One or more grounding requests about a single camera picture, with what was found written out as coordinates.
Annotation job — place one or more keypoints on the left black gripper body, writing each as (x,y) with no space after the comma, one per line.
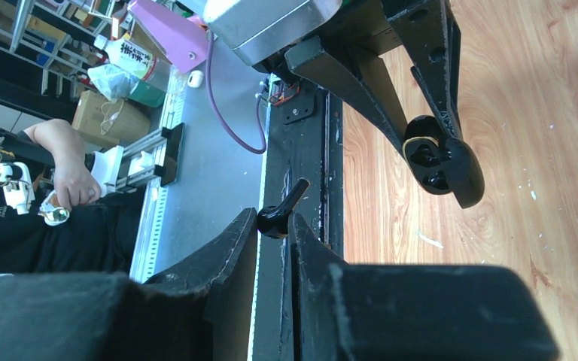
(362,23)

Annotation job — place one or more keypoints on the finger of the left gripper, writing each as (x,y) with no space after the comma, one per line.
(432,39)
(356,76)

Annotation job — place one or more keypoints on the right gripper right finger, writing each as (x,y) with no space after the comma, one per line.
(346,311)

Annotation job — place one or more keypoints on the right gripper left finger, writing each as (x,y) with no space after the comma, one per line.
(197,309)

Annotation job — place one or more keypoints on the black earbud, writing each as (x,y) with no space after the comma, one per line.
(272,221)

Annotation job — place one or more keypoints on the black earbud case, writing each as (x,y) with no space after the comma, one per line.
(442,164)

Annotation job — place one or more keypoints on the person's bare hand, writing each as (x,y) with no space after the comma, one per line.
(74,184)

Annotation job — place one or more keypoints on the seated person in black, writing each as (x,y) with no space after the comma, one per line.
(97,237)

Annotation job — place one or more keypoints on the small white round object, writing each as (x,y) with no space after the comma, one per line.
(195,79)

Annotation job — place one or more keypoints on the pink purple panel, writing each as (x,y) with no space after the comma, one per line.
(183,42)

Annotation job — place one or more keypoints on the green tea plastic bottle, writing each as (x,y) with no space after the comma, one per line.
(136,60)

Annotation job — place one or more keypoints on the cardboard box with bag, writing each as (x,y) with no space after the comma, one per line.
(108,124)

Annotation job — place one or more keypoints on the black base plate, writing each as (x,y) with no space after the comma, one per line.
(305,140)

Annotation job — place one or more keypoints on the aluminium rail with black block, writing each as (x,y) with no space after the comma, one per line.
(123,169)

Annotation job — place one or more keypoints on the white teleoperation handle device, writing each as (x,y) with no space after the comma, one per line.
(16,183)

